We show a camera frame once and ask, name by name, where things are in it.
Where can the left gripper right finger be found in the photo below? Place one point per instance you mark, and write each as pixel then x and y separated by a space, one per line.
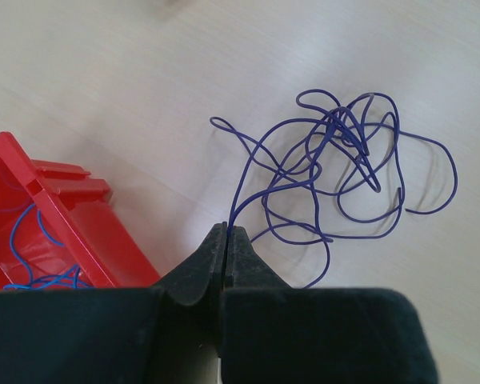
pixel 273 333

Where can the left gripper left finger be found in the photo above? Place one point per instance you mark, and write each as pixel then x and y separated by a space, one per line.
pixel 164 333

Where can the red plastic bin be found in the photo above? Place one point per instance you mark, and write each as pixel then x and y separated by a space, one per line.
pixel 56 217

